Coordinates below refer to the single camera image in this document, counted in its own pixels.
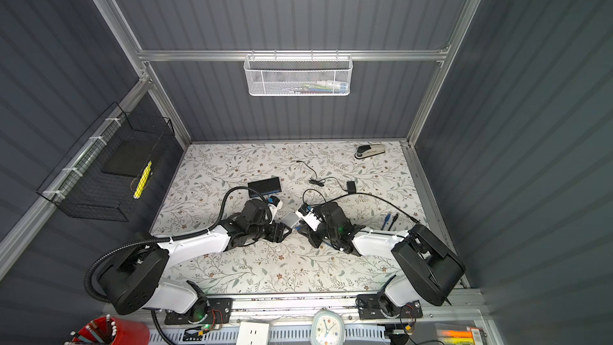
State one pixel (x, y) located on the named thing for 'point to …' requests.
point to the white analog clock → (327, 328)
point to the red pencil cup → (112, 331)
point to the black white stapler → (365, 151)
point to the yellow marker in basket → (143, 180)
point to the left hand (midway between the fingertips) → (286, 228)
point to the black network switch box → (264, 187)
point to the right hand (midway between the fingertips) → (303, 230)
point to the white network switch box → (290, 220)
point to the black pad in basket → (128, 158)
